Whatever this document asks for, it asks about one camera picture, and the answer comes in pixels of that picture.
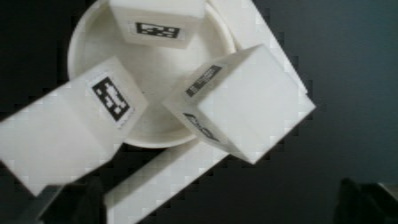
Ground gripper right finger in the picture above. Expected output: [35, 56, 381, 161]
[335, 178, 398, 224]

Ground white U-shaped fence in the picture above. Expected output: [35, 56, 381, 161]
[106, 0, 308, 224]

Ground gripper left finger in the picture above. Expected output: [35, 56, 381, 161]
[24, 179, 107, 224]

